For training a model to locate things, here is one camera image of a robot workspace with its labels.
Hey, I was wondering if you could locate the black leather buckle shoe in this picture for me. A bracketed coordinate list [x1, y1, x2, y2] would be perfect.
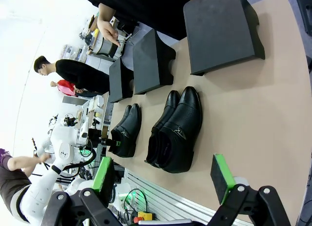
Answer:
[145, 90, 181, 167]
[108, 103, 142, 158]
[157, 86, 203, 174]
[111, 104, 133, 136]

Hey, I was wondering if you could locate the person's right forearm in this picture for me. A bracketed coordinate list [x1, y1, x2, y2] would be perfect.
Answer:
[98, 2, 117, 23]

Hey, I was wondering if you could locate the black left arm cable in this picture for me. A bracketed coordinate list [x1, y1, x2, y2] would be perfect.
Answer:
[58, 147, 97, 178]

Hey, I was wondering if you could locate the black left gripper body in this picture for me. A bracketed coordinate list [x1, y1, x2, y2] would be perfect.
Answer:
[88, 128, 109, 145]

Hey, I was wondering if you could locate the yellow emergency stop box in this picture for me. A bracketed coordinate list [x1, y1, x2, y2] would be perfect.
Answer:
[135, 210, 154, 223]

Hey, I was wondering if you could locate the person in red top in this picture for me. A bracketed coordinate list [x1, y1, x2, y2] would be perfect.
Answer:
[50, 80, 77, 97]

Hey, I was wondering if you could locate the person in black t-shirt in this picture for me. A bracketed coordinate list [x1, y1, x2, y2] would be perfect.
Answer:
[74, 0, 195, 41]

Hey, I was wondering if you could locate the man in black sweater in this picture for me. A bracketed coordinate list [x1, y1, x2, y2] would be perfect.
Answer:
[33, 55, 110, 95]

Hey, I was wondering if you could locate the aluminium table frame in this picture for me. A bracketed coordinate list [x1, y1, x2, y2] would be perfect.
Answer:
[114, 166, 220, 226]

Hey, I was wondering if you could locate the person's right hand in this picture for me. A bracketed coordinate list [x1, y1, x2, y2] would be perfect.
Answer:
[97, 15, 122, 47]

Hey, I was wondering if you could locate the black equipment block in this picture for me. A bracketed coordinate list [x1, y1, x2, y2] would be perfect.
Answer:
[293, 0, 312, 36]

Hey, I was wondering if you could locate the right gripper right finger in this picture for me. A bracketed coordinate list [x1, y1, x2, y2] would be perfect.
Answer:
[207, 152, 292, 226]

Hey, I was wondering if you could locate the large black shoe stand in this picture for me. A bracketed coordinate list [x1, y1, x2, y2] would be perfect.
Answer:
[182, 0, 266, 77]

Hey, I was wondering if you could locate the white round machine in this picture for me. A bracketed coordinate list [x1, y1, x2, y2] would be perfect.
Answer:
[94, 33, 125, 60]

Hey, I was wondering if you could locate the open cardboard box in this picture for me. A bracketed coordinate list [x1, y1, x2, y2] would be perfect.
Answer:
[87, 15, 100, 31]

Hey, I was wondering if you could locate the person in brown shirt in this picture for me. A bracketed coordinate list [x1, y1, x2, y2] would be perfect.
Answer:
[0, 147, 53, 224]

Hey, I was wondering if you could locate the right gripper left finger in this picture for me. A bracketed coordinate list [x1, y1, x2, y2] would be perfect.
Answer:
[40, 156, 120, 226]

